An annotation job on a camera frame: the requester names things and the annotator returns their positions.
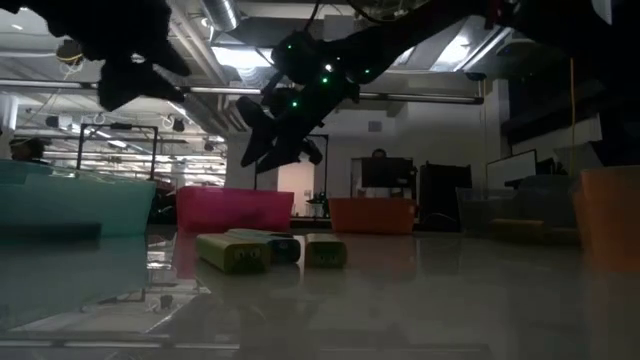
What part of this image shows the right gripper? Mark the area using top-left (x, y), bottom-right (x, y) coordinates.
top-left (234, 74), bottom-right (360, 175)

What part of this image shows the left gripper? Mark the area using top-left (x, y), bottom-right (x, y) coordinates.
top-left (96, 42), bottom-right (193, 113)

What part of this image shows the yellow wooden block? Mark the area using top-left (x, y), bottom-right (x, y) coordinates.
top-left (488, 217), bottom-right (547, 237)

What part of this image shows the pink plastic bin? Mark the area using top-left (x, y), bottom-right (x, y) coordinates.
top-left (175, 186), bottom-right (296, 234)

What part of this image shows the person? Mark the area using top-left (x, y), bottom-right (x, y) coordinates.
top-left (355, 147), bottom-right (417, 199)
top-left (8, 136), bottom-right (50, 164)

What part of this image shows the teal wooden block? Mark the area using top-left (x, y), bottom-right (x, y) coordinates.
top-left (225, 228), bottom-right (302, 265)

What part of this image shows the black computer monitor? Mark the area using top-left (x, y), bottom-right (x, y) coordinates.
top-left (360, 156), bottom-right (415, 189)

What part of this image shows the green wooden block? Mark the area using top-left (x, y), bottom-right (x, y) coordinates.
top-left (195, 232), bottom-right (273, 275)
top-left (304, 232), bottom-right (348, 269)

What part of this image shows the small orange plastic bin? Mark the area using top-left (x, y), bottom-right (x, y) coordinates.
top-left (328, 197), bottom-right (418, 235)

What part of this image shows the teal plastic bin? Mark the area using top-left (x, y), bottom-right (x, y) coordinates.
top-left (0, 159), bottom-right (158, 239)

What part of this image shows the black cabinet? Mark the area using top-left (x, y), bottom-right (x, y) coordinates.
top-left (418, 162), bottom-right (474, 232)

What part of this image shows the white screen panel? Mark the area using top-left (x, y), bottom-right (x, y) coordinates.
top-left (486, 148), bottom-right (539, 190)

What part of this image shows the grey transparent plastic bin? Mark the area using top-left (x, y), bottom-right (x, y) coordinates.
top-left (457, 174), bottom-right (581, 246)

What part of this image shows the large orange plastic bin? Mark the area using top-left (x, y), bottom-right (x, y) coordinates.
top-left (572, 166), bottom-right (640, 274)

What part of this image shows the silver spiral ventilation duct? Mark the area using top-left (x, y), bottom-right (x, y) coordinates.
top-left (199, 0), bottom-right (242, 32)

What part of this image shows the hanging black cable reel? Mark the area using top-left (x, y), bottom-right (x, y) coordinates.
top-left (55, 39), bottom-right (86, 66)

